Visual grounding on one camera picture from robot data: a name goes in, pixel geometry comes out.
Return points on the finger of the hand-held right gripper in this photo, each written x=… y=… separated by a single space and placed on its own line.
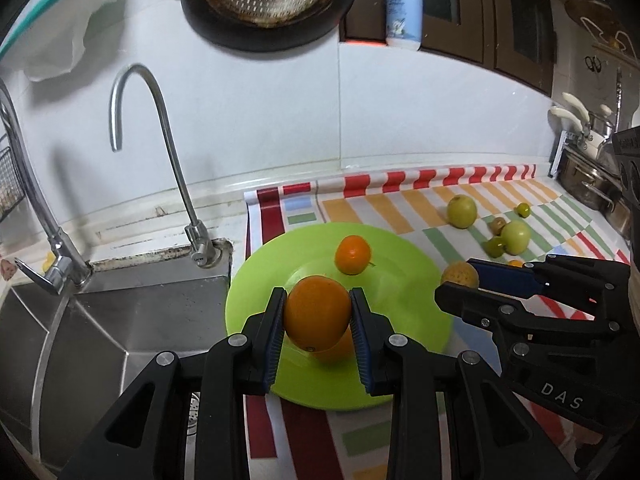
x=505 y=276
x=470 y=305

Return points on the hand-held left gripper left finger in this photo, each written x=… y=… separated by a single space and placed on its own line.
x=270 y=345

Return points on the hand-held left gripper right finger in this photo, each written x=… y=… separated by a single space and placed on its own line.
x=362 y=350

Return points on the small orange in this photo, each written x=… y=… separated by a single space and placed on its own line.
x=336 y=354
x=515 y=263
x=353 y=255

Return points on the small green tangerine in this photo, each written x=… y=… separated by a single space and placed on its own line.
x=494 y=248
x=523 y=209

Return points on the yellow round fruit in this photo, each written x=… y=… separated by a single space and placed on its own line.
x=457 y=275

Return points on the green apple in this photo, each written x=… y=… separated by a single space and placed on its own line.
x=516 y=236
x=461 y=211

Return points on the brown kiwi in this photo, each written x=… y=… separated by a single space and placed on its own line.
x=497 y=225

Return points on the large orange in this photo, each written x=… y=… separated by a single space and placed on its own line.
x=317 y=310

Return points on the green plate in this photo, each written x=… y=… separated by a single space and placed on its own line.
x=300 y=260

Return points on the striped colourful tablecloth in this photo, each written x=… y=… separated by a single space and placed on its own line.
x=395 y=210

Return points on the stainless steel pot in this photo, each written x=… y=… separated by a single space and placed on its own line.
x=585 y=180

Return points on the white pot rack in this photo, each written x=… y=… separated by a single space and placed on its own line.
x=557 y=155

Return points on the stainless steel sink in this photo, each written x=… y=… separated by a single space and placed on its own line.
x=125 y=320

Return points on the black box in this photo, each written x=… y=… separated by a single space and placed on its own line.
x=627 y=142

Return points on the thin gooseneck faucet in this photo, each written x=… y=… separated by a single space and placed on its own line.
x=170 y=145

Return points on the black scissors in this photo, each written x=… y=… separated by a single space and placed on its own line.
x=593 y=63

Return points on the large steel kitchen faucet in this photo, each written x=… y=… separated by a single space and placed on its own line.
x=60 y=250

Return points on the dark wooden window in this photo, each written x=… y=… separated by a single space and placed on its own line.
x=475 y=10

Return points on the wooden cutting board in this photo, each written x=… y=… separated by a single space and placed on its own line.
x=595 y=15

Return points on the white pump lotion bottle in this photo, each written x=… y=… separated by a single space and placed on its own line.
x=404 y=15

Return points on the black frying pan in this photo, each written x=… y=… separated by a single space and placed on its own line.
x=270 y=37

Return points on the paper towel pack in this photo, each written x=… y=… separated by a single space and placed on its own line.
x=65 y=5

